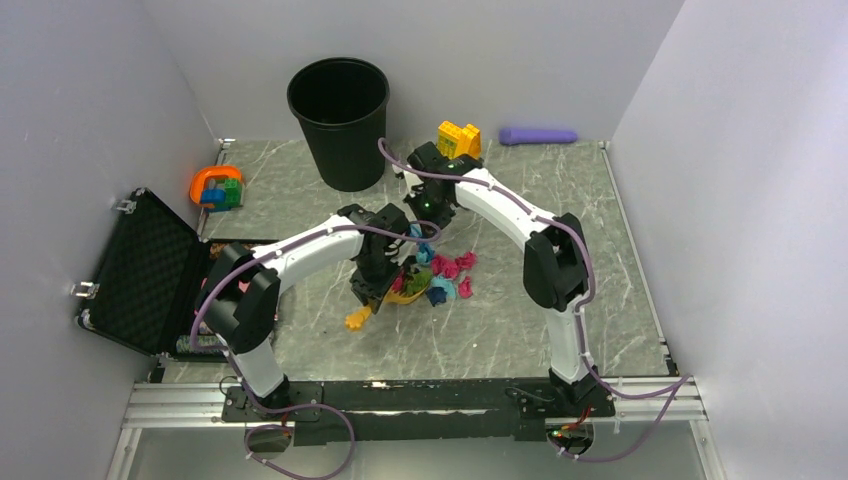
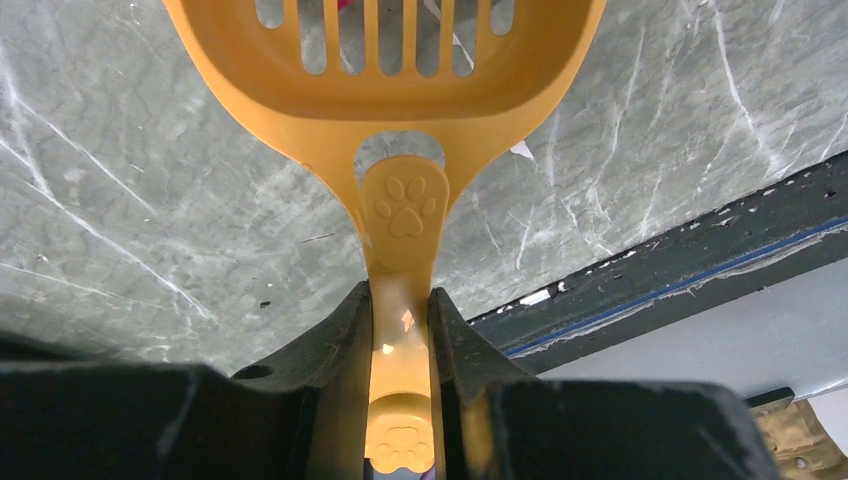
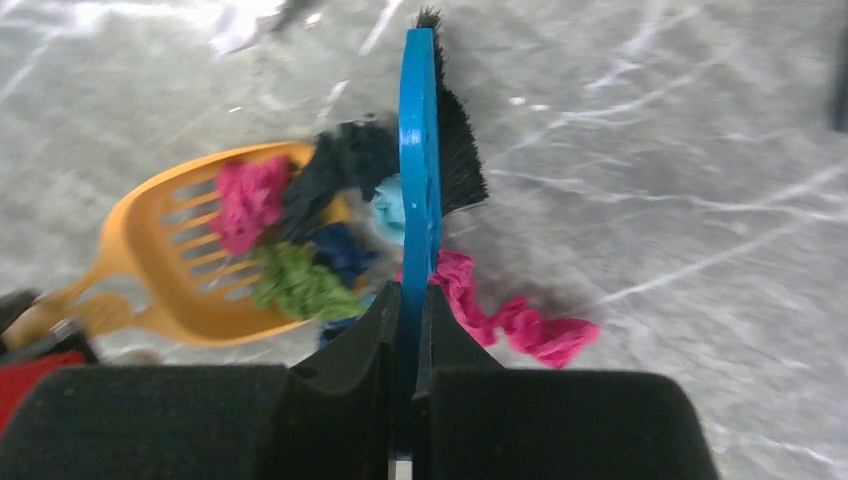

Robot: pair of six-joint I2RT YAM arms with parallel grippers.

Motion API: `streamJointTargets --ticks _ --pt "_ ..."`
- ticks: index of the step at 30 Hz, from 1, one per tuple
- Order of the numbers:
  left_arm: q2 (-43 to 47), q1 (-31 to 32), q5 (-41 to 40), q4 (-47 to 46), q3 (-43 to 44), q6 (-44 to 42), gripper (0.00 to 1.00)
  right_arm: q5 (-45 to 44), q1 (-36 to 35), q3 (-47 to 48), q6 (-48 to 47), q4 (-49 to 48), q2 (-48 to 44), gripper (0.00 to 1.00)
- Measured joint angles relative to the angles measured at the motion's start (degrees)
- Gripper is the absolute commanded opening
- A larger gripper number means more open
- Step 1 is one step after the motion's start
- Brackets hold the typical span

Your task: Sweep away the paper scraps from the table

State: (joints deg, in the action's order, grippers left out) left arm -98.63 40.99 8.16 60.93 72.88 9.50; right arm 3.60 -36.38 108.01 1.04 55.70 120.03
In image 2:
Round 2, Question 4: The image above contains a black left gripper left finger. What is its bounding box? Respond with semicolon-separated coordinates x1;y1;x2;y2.
1;282;372;479

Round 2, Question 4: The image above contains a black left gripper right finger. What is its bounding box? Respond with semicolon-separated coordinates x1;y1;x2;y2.
427;288;779;479

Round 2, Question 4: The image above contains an orange slotted scoop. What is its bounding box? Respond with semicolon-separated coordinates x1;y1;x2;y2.
165;1;605;473

